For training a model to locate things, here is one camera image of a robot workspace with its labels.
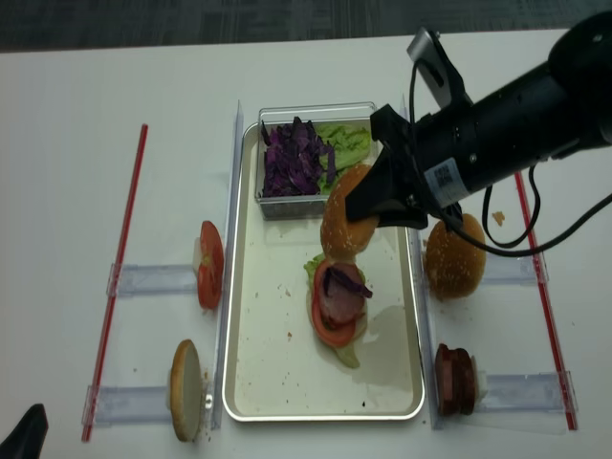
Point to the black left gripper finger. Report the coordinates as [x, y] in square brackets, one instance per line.
[381, 190]

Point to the sliced meat patties on rack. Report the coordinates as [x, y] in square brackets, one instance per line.
[455, 381]

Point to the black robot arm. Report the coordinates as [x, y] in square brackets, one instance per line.
[559, 108]

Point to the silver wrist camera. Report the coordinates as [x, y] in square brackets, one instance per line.
[434, 66]

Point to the cream metal tray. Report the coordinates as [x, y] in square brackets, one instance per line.
[276, 368]

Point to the left red rail strip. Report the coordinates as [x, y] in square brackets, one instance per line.
[91, 398]

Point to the purple cabbage piece on ham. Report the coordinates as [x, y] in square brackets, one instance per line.
[348, 283]

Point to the red rail strip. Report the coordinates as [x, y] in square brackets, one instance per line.
[91, 398]
[542, 284]

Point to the black object at corner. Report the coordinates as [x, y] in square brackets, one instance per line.
[27, 438]

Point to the ham slice on tray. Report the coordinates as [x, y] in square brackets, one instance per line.
[341, 306]

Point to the tomato slice on tray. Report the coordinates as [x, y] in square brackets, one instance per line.
[335, 338]

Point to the right red rail strip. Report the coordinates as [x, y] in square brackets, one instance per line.
[542, 284]

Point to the sesame bun one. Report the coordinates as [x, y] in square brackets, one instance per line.
[342, 240]
[454, 268]

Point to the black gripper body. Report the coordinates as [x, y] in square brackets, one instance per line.
[397, 134]

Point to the bun bottom half on rack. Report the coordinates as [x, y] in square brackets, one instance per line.
[185, 391]

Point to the upper right clear pusher track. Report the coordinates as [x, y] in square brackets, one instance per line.
[527, 271]

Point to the clear pusher track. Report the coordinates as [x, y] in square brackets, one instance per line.
[127, 405]
[527, 271]
[549, 392]
[136, 280]

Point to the green lettuce in container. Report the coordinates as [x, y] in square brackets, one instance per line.
[351, 145]

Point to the lower left clear pusher track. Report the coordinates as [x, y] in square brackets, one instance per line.
[127, 405]

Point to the bread crumb piece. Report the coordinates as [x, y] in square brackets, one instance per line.
[499, 218]

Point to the shredded purple cabbage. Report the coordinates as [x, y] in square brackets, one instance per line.
[297, 161]

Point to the lettuce leaf under stack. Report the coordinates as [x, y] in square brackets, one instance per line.
[347, 354]

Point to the clear plastic salad container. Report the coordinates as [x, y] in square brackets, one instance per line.
[294, 207]

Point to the lower right clear pusher track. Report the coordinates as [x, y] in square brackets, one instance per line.
[549, 392]

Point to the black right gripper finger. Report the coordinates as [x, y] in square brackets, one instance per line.
[411, 218]

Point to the upper left clear pusher track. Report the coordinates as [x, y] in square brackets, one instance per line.
[136, 280]

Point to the tomato slices on left rack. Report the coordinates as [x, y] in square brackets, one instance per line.
[209, 266]

